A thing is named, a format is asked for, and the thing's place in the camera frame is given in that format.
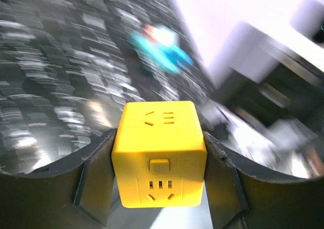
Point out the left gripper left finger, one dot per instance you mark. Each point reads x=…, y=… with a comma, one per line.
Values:
x=72, y=192

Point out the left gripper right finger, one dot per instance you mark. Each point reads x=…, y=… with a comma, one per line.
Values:
x=244, y=194

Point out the yellow cube adapter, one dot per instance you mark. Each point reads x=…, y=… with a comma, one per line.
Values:
x=159, y=155

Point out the light blue plug adapter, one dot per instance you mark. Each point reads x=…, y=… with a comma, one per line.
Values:
x=177, y=55

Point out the pink plug adapter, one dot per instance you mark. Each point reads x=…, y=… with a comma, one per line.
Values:
x=150, y=31

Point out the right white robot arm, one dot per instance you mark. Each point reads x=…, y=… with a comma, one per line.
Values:
x=267, y=80

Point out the teal triangular power strip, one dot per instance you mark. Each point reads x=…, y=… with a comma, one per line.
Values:
x=156, y=51

